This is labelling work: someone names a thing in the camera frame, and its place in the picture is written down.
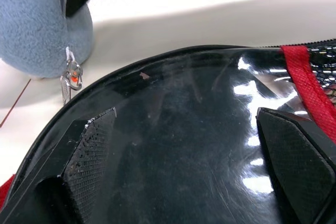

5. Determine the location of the silver metal zipper pull ring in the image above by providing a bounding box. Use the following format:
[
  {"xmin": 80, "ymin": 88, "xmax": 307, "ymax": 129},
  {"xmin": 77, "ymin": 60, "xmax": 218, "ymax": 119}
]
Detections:
[{"xmin": 59, "ymin": 47, "xmax": 84, "ymax": 105}]

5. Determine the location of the grey-blue plush toy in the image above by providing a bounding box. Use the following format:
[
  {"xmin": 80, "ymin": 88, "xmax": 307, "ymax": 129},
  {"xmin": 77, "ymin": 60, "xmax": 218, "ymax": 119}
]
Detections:
[{"xmin": 0, "ymin": 0, "xmax": 95, "ymax": 79}]

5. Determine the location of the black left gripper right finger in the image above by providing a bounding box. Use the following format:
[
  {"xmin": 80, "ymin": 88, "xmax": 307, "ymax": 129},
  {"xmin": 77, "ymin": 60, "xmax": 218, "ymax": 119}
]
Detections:
[{"xmin": 255, "ymin": 106, "xmax": 336, "ymax": 224}]

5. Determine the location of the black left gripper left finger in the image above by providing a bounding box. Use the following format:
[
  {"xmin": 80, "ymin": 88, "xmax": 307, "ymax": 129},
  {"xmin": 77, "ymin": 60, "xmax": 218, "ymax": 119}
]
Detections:
[{"xmin": 0, "ymin": 107, "xmax": 118, "ymax": 224}]

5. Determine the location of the black glossy bag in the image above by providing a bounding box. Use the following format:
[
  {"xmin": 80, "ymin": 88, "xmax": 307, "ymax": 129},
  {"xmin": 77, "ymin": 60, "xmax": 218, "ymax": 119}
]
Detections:
[{"xmin": 0, "ymin": 39, "xmax": 336, "ymax": 224}]

